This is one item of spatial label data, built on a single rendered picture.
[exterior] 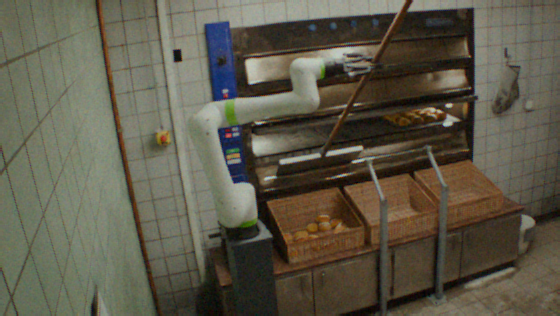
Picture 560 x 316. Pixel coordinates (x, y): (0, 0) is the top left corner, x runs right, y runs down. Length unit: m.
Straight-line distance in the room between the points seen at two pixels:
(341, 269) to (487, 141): 1.78
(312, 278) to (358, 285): 0.36
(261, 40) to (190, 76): 0.53
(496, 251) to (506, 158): 0.91
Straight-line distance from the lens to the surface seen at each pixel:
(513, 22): 4.39
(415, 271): 3.74
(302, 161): 3.08
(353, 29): 3.59
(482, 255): 4.08
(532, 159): 4.85
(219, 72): 3.29
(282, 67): 3.41
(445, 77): 4.02
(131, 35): 3.25
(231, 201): 2.15
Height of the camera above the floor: 2.31
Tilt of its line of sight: 19 degrees down
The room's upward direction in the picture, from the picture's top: 6 degrees counter-clockwise
